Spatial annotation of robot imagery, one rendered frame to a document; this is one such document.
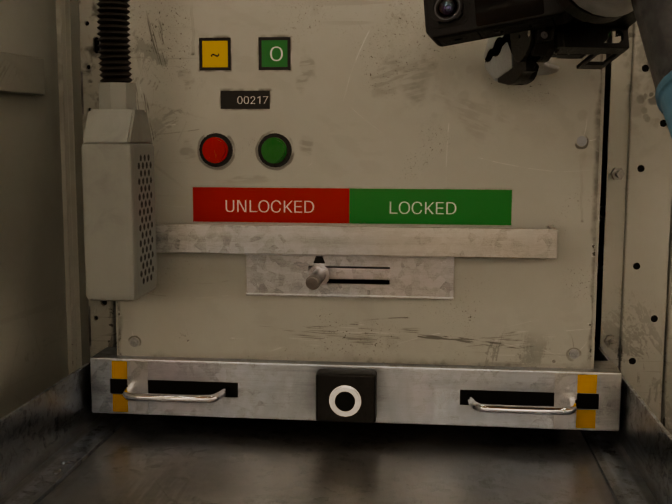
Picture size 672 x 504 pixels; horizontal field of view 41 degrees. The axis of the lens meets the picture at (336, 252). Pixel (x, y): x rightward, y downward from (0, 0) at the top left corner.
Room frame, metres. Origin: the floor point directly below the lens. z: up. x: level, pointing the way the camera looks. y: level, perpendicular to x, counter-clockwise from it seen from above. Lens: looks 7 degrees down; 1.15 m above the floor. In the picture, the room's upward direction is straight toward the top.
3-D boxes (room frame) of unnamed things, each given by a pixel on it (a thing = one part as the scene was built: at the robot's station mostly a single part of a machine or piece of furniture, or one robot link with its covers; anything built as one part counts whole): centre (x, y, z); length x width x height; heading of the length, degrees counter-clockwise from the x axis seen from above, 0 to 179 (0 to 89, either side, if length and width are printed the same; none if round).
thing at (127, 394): (0.89, 0.16, 0.90); 0.11 x 0.05 x 0.01; 84
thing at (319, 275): (0.88, 0.02, 1.02); 0.06 x 0.02 x 0.04; 174
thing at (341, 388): (0.87, -0.01, 0.90); 0.06 x 0.03 x 0.05; 84
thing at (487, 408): (0.86, -0.18, 0.90); 0.11 x 0.05 x 0.01; 84
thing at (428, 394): (0.91, -0.01, 0.90); 0.54 x 0.05 x 0.06; 84
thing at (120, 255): (0.85, 0.20, 1.09); 0.08 x 0.05 x 0.17; 174
